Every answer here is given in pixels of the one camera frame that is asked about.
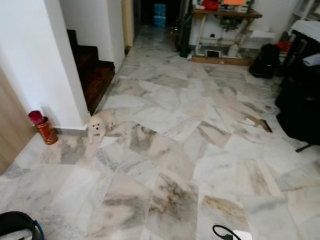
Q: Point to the red tin can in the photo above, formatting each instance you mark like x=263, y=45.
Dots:
x=47, y=131

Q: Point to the white fluffy dog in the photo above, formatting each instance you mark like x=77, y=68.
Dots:
x=96, y=129

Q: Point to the black round bin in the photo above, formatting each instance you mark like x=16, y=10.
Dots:
x=17, y=225

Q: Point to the dark wooden staircase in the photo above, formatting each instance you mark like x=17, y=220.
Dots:
x=97, y=75

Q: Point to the blue container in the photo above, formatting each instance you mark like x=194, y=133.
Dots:
x=160, y=15

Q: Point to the red item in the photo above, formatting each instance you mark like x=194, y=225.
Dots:
x=211, y=4

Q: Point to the wooden work table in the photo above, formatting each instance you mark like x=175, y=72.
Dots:
x=225, y=14

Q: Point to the orange item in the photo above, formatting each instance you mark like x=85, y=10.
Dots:
x=235, y=2

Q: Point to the dark gold long box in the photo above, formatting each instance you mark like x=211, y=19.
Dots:
x=266, y=126

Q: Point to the black canister appliance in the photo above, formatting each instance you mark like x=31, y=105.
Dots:
x=265, y=62

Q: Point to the red plastic bag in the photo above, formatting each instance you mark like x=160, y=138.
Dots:
x=284, y=46

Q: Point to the large black soft bag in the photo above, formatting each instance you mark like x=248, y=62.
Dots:
x=297, y=110

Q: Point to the grey bag with blue print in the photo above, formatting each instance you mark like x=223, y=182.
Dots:
x=311, y=60

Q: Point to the white lace tablecloth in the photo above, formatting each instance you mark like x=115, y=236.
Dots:
x=306, y=30

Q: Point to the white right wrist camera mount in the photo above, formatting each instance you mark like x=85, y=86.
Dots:
x=241, y=235

